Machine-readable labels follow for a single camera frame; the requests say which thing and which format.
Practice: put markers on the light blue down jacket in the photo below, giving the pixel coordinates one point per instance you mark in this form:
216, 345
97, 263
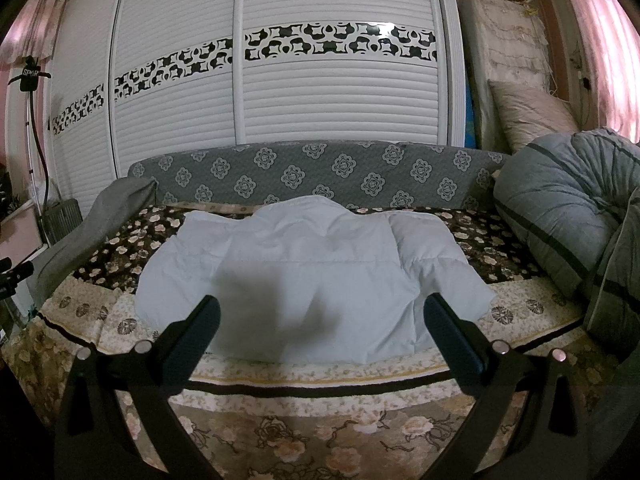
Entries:
310, 270

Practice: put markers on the grey patterned bed headboard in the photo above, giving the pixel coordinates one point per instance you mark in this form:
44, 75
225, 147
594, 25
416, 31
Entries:
300, 170

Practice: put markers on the brown floral blanket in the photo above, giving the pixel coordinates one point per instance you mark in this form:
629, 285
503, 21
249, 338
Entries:
125, 250

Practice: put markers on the black gooseneck phone holder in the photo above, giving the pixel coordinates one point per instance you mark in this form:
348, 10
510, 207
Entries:
27, 77

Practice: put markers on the grey cushion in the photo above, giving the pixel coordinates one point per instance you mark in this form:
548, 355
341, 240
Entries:
90, 230

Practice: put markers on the pink curtain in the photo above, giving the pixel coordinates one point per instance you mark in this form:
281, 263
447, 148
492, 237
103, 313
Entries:
610, 60
35, 25

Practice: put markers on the grey striped quilt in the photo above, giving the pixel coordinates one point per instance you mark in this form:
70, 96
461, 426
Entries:
560, 210

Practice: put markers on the grey ribbed heater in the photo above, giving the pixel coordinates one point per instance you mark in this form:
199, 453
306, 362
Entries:
62, 222

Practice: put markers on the white louvred wardrobe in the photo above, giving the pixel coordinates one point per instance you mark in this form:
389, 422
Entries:
325, 100

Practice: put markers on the tan rose print bed cover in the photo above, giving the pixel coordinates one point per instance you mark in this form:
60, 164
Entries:
310, 440

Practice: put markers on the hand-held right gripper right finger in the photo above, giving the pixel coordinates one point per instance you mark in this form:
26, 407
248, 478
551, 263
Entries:
452, 340

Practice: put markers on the wrapped beige mattress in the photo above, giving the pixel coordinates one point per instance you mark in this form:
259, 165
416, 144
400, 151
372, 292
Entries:
505, 35

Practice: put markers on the pink cabinet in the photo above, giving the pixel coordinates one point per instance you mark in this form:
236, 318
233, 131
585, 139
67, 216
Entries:
20, 235

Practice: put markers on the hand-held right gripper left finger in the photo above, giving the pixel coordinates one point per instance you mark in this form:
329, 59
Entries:
195, 335

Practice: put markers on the beige pillow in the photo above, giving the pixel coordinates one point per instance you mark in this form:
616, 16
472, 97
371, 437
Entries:
530, 115

